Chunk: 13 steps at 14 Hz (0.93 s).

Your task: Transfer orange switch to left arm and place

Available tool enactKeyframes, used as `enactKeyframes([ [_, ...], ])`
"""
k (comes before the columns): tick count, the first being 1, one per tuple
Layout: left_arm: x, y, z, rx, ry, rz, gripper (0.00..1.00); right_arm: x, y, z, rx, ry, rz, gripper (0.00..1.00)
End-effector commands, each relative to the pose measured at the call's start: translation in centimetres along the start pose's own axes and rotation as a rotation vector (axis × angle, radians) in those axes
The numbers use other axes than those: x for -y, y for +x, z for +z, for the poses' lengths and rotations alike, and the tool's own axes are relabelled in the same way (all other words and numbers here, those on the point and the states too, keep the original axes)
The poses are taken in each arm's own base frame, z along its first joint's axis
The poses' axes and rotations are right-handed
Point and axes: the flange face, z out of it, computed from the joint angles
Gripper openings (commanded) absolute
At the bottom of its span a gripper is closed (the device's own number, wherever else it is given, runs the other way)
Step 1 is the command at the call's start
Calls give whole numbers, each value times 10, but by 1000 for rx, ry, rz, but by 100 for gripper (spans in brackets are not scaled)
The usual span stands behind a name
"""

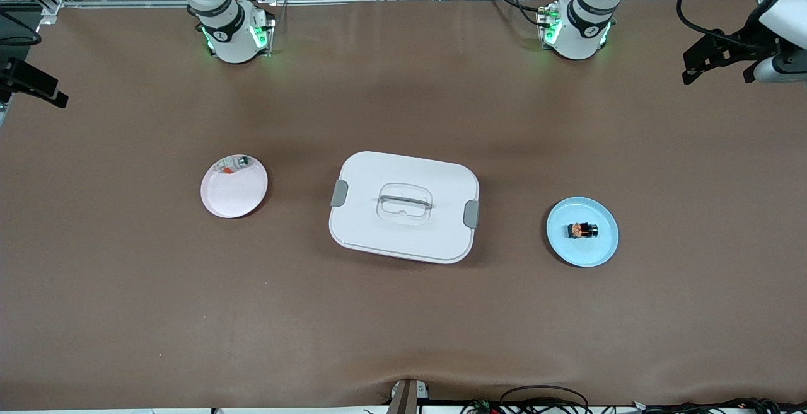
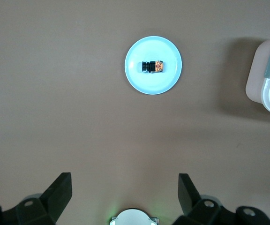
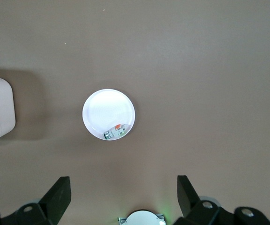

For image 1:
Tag white lidded box grey latches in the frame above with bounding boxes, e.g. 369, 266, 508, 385
328, 151, 480, 265

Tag pink round plate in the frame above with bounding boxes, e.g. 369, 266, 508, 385
200, 154, 269, 219

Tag light blue round plate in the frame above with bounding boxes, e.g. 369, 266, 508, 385
546, 197, 620, 268

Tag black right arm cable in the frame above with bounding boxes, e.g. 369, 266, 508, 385
0, 11, 42, 47

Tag black cable bundle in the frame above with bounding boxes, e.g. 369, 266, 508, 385
630, 397, 807, 414

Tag black looped cable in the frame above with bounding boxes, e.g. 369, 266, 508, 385
498, 386, 590, 414

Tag aluminium frame post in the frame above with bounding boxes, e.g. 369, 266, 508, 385
386, 378, 431, 414

